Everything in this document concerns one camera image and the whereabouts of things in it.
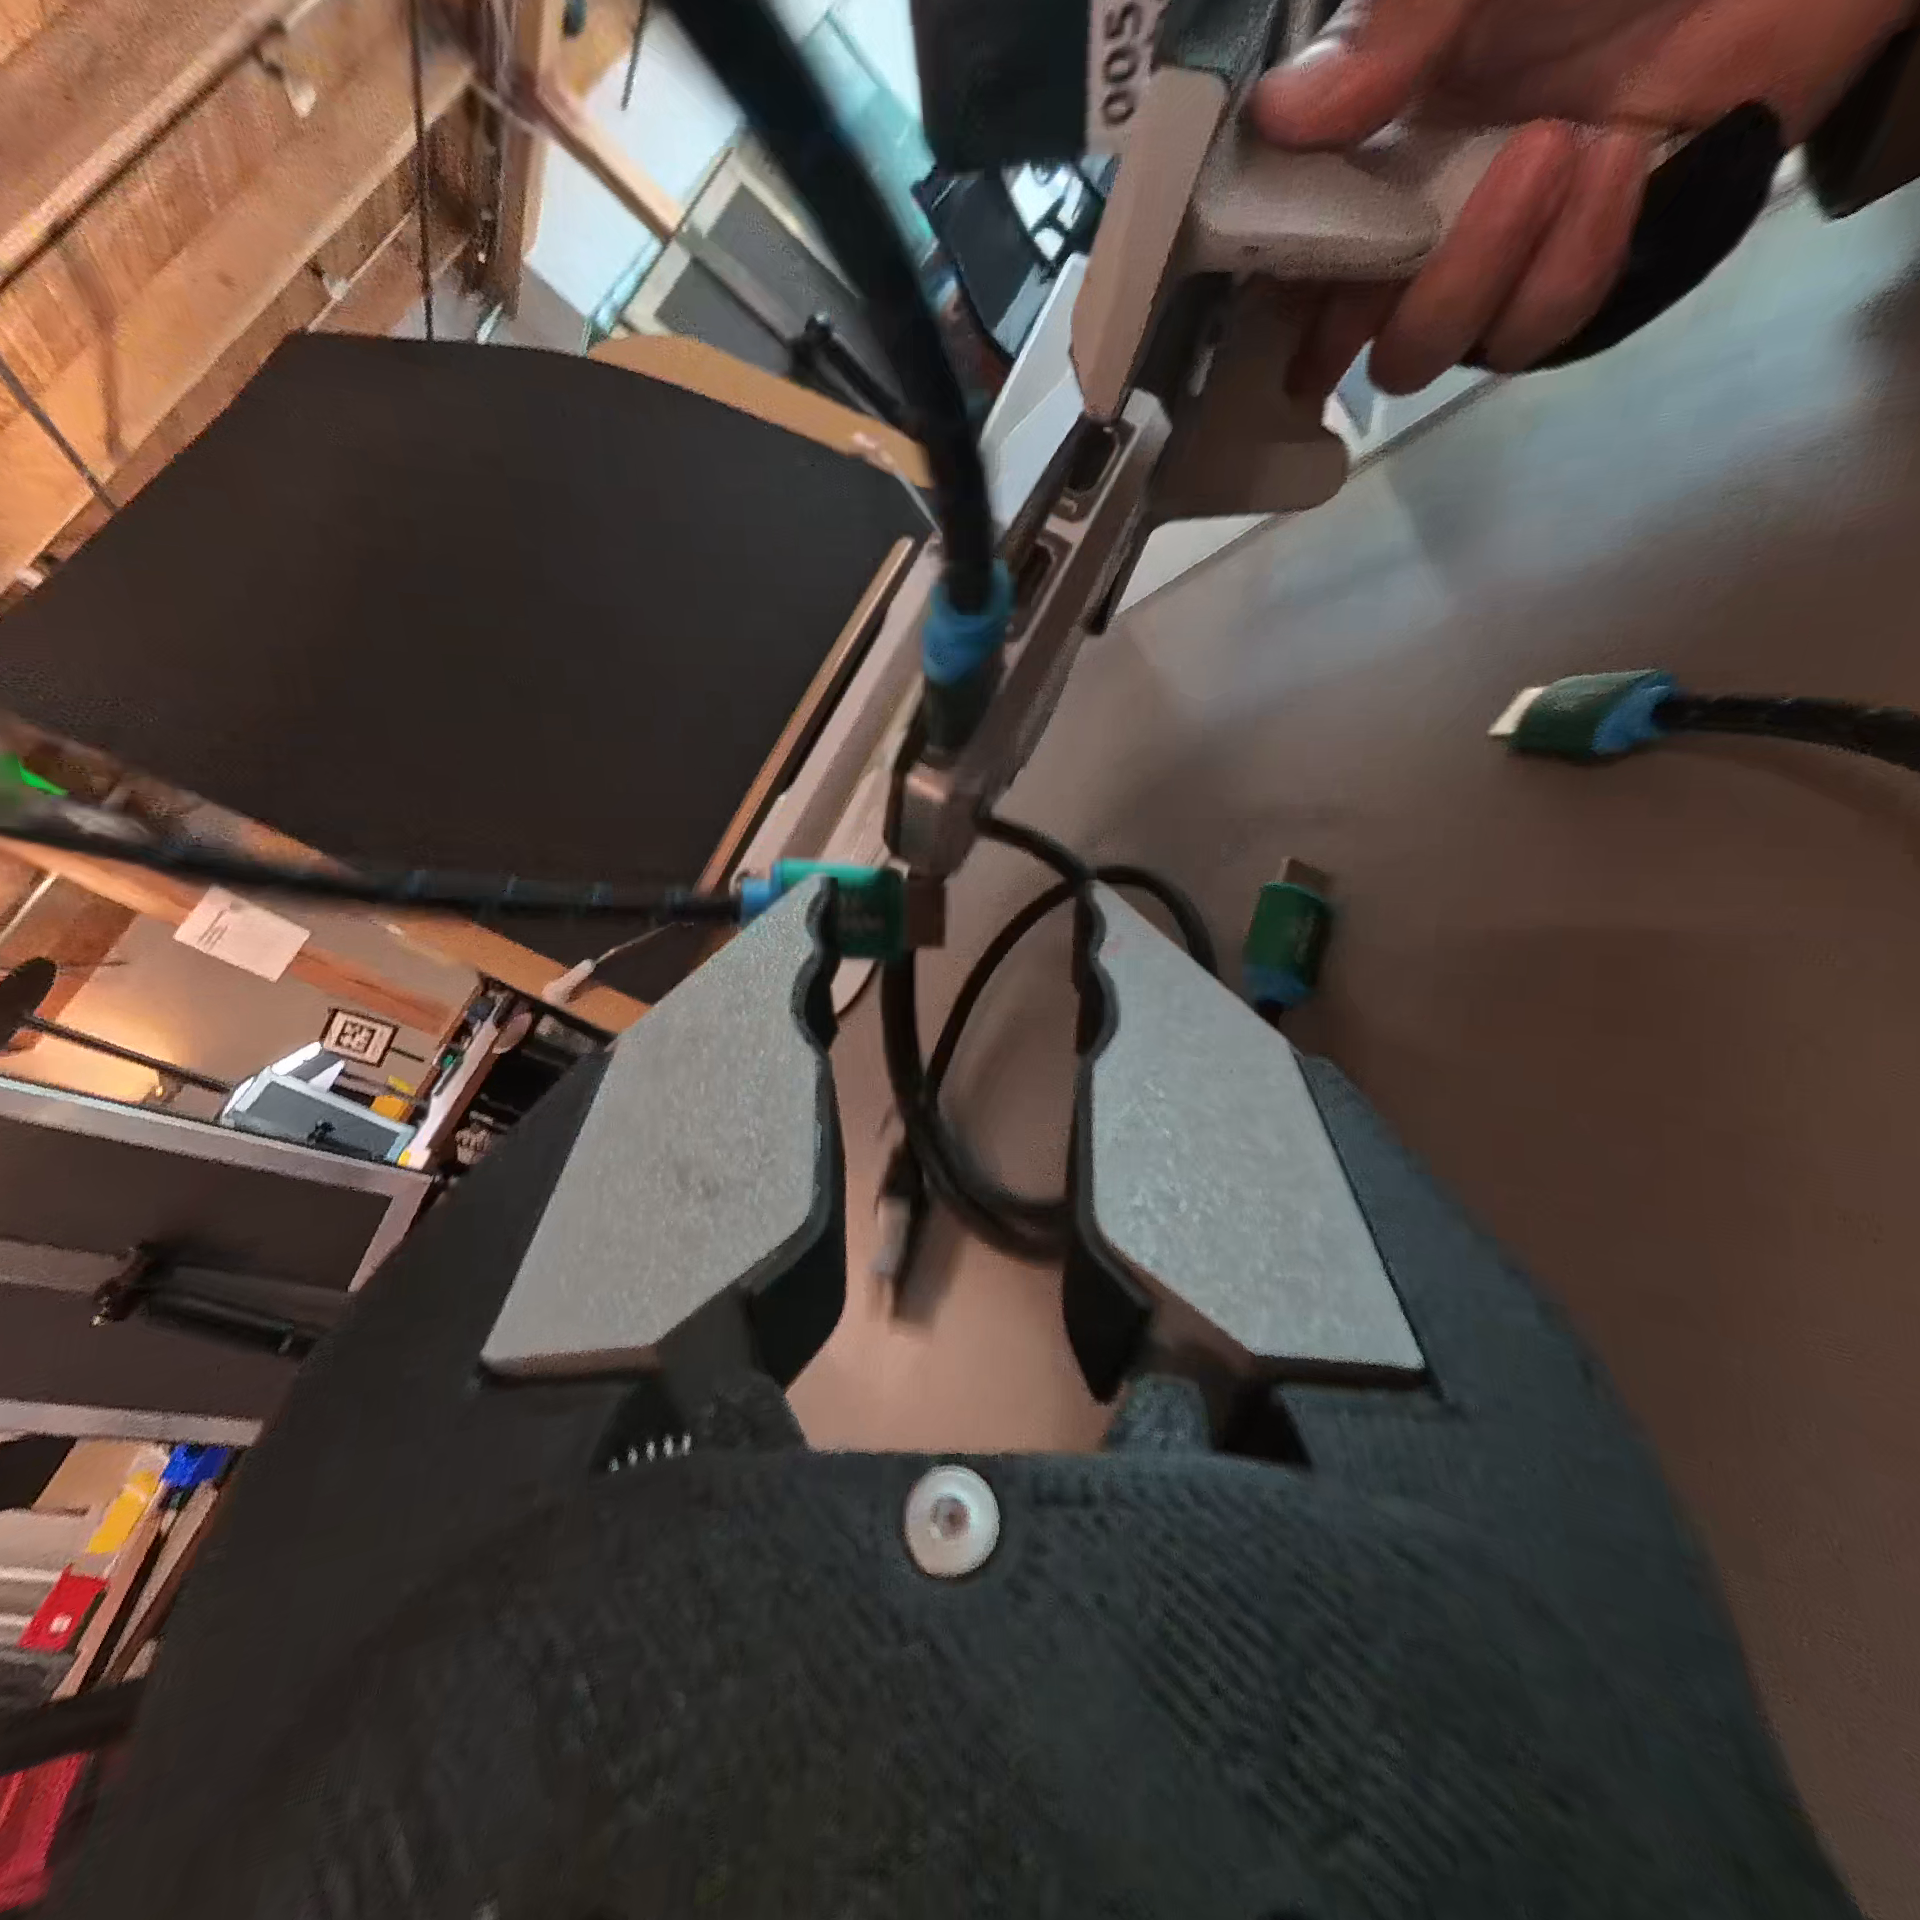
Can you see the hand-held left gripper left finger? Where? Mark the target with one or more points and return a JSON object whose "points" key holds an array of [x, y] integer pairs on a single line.
{"points": [[675, 1140]]}

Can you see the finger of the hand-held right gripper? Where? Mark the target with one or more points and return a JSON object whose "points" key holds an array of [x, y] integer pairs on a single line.
{"points": [[1253, 406], [1148, 241]]}

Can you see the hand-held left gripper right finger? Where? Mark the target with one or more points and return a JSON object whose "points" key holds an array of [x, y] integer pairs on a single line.
{"points": [[1230, 1185]]}

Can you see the silver hdmi hub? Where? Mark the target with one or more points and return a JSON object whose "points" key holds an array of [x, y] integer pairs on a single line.
{"points": [[1037, 662]]}

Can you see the person's right hand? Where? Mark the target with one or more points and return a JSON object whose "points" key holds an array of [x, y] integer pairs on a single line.
{"points": [[1576, 59]]}

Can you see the black white marker sign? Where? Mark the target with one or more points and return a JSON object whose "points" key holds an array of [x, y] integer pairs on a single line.
{"points": [[358, 1035]]}

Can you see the white paper note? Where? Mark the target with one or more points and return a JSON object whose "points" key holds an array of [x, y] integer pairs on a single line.
{"points": [[241, 934]]}

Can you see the grey metal cabinet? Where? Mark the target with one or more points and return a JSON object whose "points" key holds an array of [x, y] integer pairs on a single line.
{"points": [[181, 1201]]}

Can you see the blue storage bin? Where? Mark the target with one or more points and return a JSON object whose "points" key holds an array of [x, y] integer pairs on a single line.
{"points": [[195, 1464]]}

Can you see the black panel with wooden edge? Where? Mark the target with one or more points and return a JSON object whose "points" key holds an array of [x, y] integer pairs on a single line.
{"points": [[451, 599]]}

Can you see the yellow storage bin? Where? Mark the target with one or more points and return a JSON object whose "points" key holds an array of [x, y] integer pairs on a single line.
{"points": [[125, 1516]]}

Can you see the red storage bin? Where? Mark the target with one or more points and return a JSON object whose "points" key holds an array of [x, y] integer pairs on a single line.
{"points": [[62, 1610]]}

